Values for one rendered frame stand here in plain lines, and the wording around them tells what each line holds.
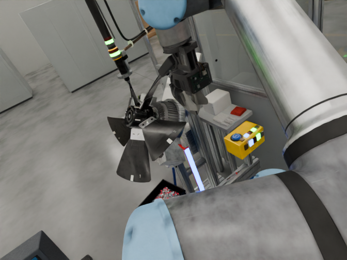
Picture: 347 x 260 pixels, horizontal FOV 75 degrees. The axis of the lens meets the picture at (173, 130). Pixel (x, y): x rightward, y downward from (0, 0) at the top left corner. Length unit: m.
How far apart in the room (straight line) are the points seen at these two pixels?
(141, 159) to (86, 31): 5.57
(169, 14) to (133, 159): 0.98
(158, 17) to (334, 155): 0.30
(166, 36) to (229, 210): 0.42
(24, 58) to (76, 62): 6.82
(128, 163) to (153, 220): 1.11
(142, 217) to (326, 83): 0.19
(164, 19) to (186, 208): 0.30
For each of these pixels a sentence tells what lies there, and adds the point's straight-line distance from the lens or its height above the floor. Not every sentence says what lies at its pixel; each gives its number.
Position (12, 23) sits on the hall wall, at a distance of 13.14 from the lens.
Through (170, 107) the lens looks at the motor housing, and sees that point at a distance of 1.29.
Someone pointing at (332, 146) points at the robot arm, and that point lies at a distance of 0.20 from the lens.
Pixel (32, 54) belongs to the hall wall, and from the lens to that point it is 13.18.
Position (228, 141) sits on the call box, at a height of 1.07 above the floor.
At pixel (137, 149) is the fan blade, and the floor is 1.06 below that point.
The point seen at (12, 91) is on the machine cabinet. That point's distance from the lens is 8.25.
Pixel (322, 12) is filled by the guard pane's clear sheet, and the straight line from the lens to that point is 1.17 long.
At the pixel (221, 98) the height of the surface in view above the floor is 0.96.
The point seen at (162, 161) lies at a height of 0.99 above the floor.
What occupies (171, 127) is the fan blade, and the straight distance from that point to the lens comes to 1.04.
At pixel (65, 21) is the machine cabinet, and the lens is 6.51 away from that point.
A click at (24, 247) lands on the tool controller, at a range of 0.91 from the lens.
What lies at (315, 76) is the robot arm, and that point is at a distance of 0.23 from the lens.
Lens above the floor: 1.77
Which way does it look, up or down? 34 degrees down
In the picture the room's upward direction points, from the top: 22 degrees counter-clockwise
